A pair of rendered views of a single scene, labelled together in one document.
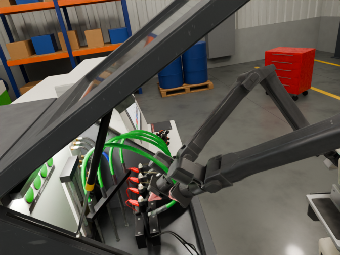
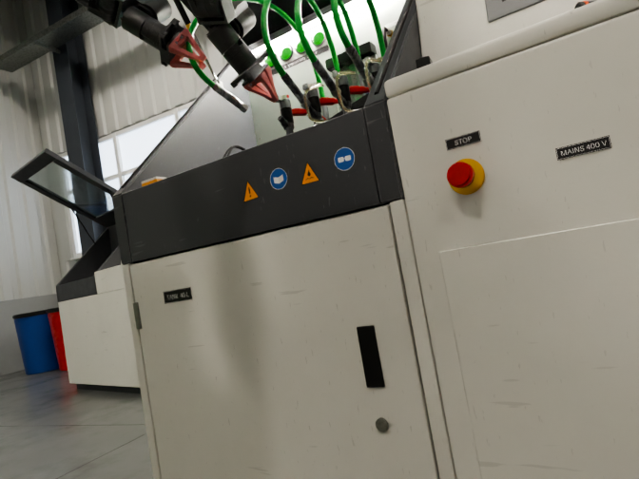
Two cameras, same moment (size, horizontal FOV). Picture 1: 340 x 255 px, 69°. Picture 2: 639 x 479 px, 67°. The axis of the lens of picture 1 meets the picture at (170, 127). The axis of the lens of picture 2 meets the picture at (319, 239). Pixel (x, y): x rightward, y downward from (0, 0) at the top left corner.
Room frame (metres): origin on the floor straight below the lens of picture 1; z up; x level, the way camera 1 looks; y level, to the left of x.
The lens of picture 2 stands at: (1.46, -0.77, 0.71)
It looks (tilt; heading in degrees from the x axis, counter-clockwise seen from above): 3 degrees up; 125
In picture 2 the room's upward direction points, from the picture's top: 10 degrees counter-clockwise
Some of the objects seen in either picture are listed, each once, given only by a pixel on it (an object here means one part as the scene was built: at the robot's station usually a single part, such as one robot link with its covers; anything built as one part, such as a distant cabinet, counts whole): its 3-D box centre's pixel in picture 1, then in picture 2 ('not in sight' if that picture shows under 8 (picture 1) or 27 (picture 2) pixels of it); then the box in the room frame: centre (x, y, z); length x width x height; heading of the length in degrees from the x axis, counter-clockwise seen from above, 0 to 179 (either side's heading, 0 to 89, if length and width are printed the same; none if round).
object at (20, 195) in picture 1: (50, 144); (319, 16); (0.78, 0.42, 1.43); 0.54 x 0.03 x 0.02; 3
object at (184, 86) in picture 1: (181, 67); not in sight; (5.83, -0.47, 0.51); 1.20 x 0.85 x 1.02; 96
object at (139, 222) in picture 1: (147, 216); not in sight; (0.91, 0.16, 0.91); 0.34 x 0.10 x 0.15; 3
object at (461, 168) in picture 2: not in sight; (462, 175); (1.26, -0.10, 0.80); 0.05 x 0.04 x 0.05; 3
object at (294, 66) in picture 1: (287, 73); not in sight; (4.51, -2.32, 0.43); 0.70 x 0.46 x 0.86; 33
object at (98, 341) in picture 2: not in sight; (120, 268); (-2.37, 1.69, 1.00); 1.30 x 1.09 x 1.99; 174
